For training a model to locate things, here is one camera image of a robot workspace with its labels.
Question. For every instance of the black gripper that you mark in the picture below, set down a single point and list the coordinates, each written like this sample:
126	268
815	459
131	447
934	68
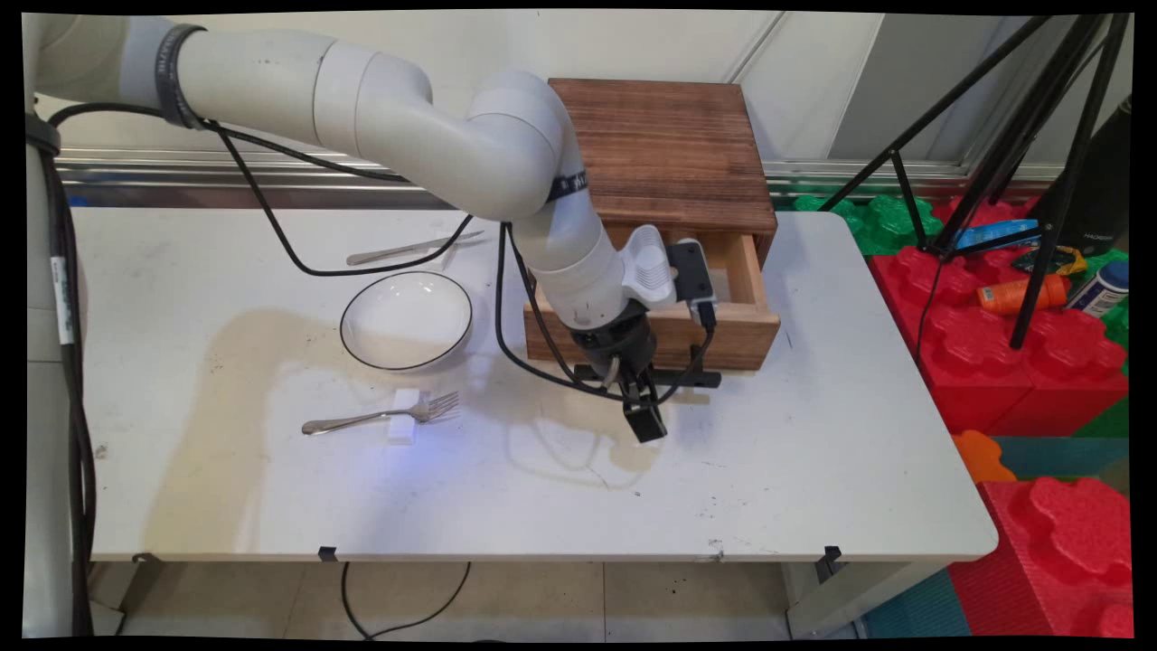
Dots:
615	348

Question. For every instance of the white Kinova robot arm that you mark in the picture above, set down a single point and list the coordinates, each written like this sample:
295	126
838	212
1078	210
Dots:
407	117

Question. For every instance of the white fork rest block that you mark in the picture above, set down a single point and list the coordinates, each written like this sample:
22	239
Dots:
403	418

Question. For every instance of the white knife rest block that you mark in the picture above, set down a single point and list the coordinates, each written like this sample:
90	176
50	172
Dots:
443	258

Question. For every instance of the white bowl with black rim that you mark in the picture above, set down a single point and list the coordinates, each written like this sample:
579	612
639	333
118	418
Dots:
407	321

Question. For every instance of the brown wooden drawer cabinet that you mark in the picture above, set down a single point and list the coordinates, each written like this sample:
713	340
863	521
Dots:
669	149

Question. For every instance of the silver fork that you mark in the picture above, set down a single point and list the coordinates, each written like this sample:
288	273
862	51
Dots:
362	419

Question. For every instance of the silver table knife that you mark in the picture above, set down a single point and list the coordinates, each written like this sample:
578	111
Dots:
398	250

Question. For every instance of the green foam block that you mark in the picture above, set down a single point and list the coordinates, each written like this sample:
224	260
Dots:
872	221

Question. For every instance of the orange foam piece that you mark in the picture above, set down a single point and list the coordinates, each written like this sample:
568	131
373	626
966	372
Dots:
981	457

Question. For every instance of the large red foam block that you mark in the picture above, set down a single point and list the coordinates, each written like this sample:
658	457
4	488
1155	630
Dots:
985	362

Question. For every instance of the orange plastic bottle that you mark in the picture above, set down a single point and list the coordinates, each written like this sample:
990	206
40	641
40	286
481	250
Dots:
1008	297

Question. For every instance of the blue flat package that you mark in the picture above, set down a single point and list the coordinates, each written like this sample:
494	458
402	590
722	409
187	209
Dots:
994	233

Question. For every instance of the teal foam floor mat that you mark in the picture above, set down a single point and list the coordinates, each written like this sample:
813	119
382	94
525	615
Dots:
1058	457

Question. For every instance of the red foam block with knobs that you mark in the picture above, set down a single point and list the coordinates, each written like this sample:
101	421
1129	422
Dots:
1058	561

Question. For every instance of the yellow and black packet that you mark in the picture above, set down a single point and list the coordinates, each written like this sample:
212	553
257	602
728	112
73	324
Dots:
1067	260

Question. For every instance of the white bottle with blue cap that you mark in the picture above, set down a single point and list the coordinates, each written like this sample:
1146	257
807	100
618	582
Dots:
1101	289

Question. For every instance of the black tripod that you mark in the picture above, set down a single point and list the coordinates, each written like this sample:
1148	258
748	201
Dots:
1048	136

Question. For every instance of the black thermos bottle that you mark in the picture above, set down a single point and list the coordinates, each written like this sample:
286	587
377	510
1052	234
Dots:
1107	181

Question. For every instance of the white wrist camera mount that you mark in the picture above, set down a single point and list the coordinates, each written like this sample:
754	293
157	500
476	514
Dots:
649	267

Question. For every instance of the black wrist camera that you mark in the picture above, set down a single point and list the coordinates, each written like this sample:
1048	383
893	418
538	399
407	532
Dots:
691	271

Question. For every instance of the white table leg frame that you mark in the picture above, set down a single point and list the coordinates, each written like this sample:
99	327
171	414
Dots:
850	601

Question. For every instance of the metal wall rail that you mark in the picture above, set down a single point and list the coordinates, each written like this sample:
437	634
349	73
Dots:
181	172

